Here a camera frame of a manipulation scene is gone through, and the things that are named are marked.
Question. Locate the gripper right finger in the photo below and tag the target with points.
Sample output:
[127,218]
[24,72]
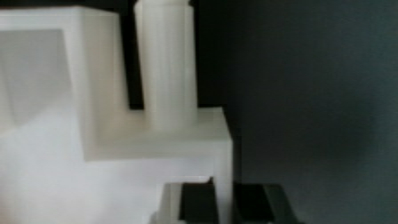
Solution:
[262,205]

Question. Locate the white chair seat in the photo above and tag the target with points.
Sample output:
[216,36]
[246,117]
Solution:
[90,153]

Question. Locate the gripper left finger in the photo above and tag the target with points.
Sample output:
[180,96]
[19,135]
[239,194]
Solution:
[188,204]

